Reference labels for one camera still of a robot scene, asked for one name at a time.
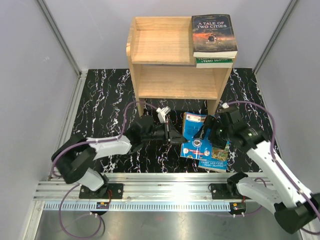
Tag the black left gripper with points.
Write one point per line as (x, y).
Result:
(171, 135)

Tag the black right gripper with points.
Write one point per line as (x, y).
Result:
(211, 123)

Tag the blue back-cover treehouse book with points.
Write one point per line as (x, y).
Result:
(196, 147)

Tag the blue 26-storey treehouse book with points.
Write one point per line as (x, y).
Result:
(218, 161)

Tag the dark green 104-storey treehouse book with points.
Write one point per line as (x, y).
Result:
(214, 62)

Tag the dark Tale of Two Cities book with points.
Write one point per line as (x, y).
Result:
(213, 36)

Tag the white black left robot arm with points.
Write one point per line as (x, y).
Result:
(73, 159)

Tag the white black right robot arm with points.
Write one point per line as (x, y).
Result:
(292, 203)

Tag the wooden shelf stand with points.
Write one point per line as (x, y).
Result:
(159, 50)

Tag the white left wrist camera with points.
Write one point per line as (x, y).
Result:
(161, 113)

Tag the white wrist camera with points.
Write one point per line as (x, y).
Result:
(161, 113)
(225, 105)

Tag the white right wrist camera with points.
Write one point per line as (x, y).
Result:
(225, 105)

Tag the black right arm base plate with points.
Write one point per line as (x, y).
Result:
(224, 191)

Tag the aluminium rail frame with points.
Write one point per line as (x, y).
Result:
(139, 187)

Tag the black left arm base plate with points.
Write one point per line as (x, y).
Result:
(107, 191)

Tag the slotted white cable duct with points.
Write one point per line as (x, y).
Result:
(119, 206)

